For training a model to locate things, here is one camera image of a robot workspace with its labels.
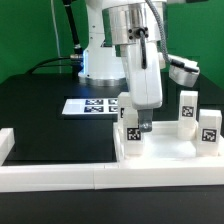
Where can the white sheet with tags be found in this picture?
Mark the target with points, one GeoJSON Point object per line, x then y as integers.
{"type": "Point", "coordinates": [90, 106]}

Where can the white front barrier wall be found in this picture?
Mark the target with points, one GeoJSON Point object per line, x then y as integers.
{"type": "Point", "coordinates": [131, 174]}

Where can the white square tabletop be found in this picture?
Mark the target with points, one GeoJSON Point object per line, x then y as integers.
{"type": "Point", "coordinates": [162, 143]}

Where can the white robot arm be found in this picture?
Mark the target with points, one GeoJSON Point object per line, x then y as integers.
{"type": "Point", "coordinates": [113, 24]}

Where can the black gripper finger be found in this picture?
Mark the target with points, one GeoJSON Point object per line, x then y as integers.
{"type": "Point", "coordinates": [145, 120]}

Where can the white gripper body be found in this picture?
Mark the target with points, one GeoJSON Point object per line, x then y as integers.
{"type": "Point", "coordinates": [144, 84]}

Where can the white left barrier wall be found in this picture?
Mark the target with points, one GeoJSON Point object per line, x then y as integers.
{"type": "Point", "coordinates": [7, 142]}

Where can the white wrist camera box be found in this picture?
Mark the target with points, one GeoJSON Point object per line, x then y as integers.
{"type": "Point", "coordinates": [183, 71]}

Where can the white barrier wall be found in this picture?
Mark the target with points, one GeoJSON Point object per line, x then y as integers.
{"type": "Point", "coordinates": [131, 174]}
{"type": "Point", "coordinates": [7, 142]}

